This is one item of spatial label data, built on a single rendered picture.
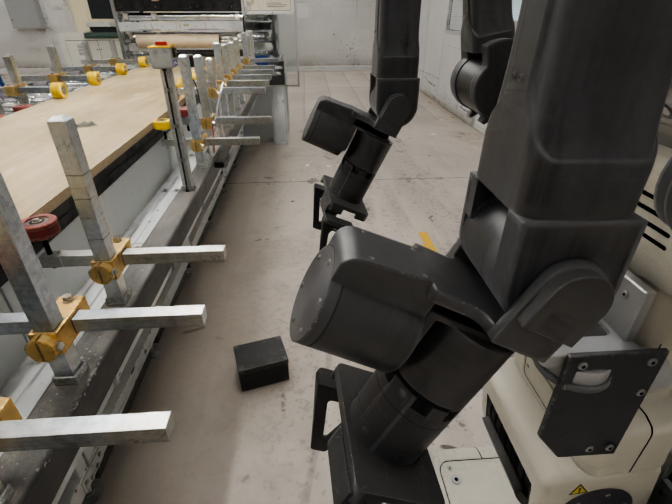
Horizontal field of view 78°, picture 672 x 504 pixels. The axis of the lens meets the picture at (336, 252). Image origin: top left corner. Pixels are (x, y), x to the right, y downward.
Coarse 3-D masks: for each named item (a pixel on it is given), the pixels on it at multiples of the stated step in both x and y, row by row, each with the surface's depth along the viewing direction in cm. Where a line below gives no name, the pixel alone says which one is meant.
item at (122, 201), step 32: (128, 160) 158; (160, 160) 193; (128, 192) 157; (64, 224) 115; (128, 224) 156; (0, 288) 91; (64, 288) 114; (0, 352) 90; (0, 384) 90; (128, 384) 151; (96, 448) 128
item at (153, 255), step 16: (48, 256) 99; (64, 256) 99; (80, 256) 100; (128, 256) 100; (144, 256) 101; (160, 256) 101; (176, 256) 101; (192, 256) 102; (208, 256) 102; (224, 256) 103
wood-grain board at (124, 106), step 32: (96, 96) 233; (128, 96) 233; (160, 96) 233; (0, 128) 171; (32, 128) 171; (96, 128) 171; (128, 128) 171; (0, 160) 135; (32, 160) 135; (96, 160) 135; (32, 192) 112; (64, 192) 114
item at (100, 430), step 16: (80, 416) 60; (96, 416) 60; (112, 416) 60; (128, 416) 60; (144, 416) 60; (160, 416) 60; (0, 432) 58; (16, 432) 58; (32, 432) 58; (48, 432) 58; (64, 432) 58; (80, 432) 58; (96, 432) 58; (112, 432) 58; (128, 432) 58; (144, 432) 58; (160, 432) 59; (0, 448) 58; (16, 448) 58; (32, 448) 59; (48, 448) 59
